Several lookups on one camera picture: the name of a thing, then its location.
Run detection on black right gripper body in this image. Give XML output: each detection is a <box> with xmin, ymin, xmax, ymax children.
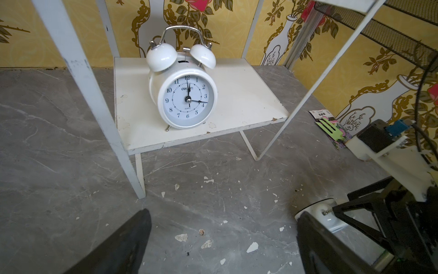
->
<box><xmin>390</xmin><ymin>187</ymin><xmax>438</xmax><ymax>274</ymax></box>

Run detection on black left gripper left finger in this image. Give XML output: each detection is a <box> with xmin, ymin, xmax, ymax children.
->
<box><xmin>66</xmin><ymin>209</ymin><xmax>152</xmax><ymax>274</ymax></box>

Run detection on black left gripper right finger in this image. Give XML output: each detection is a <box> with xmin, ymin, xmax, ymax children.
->
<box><xmin>297</xmin><ymin>212</ymin><xmax>376</xmax><ymax>274</ymax></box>

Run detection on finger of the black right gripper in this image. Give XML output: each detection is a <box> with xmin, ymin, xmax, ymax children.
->
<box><xmin>333</xmin><ymin>200</ymin><xmax>395</xmax><ymax>253</ymax></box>
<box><xmin>347</xmin><ymin>177</ymin><xmax>394</xmax><ymax>202</ymax></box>

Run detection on white twin-bell clock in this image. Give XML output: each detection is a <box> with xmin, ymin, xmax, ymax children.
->
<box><xmin>294</xmin><ymin>198</ymin><xmax>348</xmax><ymax>233</ymax></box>
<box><xmin>146</xmin><ymin>37</ymin><xmax>218</xmax><ymax>130</ymax></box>

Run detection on white two-tier shelf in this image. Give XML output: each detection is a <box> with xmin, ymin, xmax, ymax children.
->
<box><xmin>30</xmin><ymin>0</ymin><xmax>387</xmax><ymax>200</ymax></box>

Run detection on green garden hand fork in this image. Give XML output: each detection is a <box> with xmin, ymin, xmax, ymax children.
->
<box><xmin>315</xmin><ymin>118</ymin><xmax>345</xmax><ymax>142</ymax></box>

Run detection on flower seed packet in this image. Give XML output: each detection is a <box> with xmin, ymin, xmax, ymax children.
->
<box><xmin>309</xmin><ymin>109</ymin><xmax>352</xmax><ymax>150</ymax></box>

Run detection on black wire mesh basket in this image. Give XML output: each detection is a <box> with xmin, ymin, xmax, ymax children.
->
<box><xmin>314</xmin><ymin>1</ymin><xmax>438</xmax><ymax>70</ymax></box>

